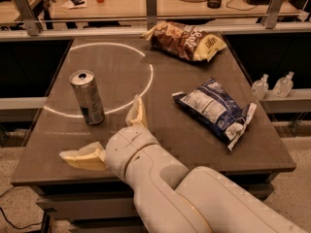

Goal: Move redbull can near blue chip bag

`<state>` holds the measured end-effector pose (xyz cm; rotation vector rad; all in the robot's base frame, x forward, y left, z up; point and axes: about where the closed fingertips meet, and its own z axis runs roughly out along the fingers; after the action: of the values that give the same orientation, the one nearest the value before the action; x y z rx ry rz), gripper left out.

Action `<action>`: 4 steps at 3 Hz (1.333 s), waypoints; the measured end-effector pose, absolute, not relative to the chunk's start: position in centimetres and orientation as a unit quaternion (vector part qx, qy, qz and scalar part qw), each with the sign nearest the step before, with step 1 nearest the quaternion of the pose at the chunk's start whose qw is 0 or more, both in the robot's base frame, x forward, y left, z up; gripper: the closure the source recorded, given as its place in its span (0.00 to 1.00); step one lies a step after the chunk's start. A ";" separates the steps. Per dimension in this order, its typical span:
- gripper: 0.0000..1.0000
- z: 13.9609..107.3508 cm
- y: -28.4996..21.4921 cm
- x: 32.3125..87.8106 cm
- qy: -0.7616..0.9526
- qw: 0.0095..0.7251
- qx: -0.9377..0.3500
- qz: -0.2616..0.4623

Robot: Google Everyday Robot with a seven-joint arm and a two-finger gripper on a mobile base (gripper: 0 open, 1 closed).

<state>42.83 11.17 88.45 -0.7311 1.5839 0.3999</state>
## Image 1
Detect brown chip bag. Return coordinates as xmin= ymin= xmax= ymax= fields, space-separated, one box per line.
xmin=142 ymin=21 xmax=226 ymax=61

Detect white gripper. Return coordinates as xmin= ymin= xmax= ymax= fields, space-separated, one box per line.
xmin=59 ymin=95 xmax=158 ymax=182

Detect blue chip bag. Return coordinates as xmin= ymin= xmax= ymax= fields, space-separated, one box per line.
xmin=172 ymin=78 xmax=257 ymax=150

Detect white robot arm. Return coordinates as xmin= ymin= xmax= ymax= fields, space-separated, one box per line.
xmin=60 ymin=96 xmax=307 ymax=233

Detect black cable on desk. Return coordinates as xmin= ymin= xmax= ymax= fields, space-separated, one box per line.
xmin=225 ymin=0 xmax=260 ymax=12

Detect clear sanitizer bottle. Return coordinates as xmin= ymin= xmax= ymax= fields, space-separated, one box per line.
xmin=252 ymin=74 xmax=268 ymax=100
xmin=273 ymin=72 xmax=294 ymax=98

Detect clear sanitizer bottle right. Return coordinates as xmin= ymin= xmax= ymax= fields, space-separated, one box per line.
xmin=273 ymin=72 xmax=294 ymax=98

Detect silver redbull can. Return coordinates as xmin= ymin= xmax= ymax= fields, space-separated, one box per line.
xmin=69 ymin=70 xmax=105 ymax=125

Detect black floor cable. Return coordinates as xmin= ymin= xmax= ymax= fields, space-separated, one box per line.
xmin=0 ymin=186 xmax=45 ymax=230

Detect metal railing frame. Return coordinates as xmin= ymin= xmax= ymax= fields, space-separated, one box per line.
xmin=0 ymin=0 xmax=311 ymax=41

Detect clear sanitizer bottle left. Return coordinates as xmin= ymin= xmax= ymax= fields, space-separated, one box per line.
xmin=252 ymin=74 xmax=268 ymax=100

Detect black mesh pen cup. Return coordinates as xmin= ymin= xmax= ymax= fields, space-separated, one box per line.
xmin=207 ymin=0 xmax=223 ymax=9

